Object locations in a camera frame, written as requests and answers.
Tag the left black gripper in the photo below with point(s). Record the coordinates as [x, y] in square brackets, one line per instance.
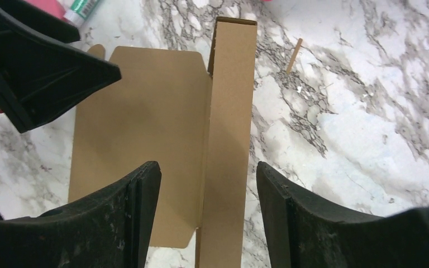
[41, 75]

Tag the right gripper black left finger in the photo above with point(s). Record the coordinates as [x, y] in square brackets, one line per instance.
[108, 228]

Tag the pink grey whiteboard eraser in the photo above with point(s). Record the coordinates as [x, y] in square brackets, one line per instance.
[52, 7]

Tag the green white marker pen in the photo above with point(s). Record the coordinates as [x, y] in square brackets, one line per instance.
[79, 11]

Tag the brown cardboard box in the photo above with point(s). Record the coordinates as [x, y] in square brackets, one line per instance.
[191, 117]

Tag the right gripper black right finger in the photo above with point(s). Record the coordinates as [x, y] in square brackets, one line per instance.
[303, 229]

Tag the small cardboard scrap strip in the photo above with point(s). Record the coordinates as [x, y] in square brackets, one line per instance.
[294, 55]

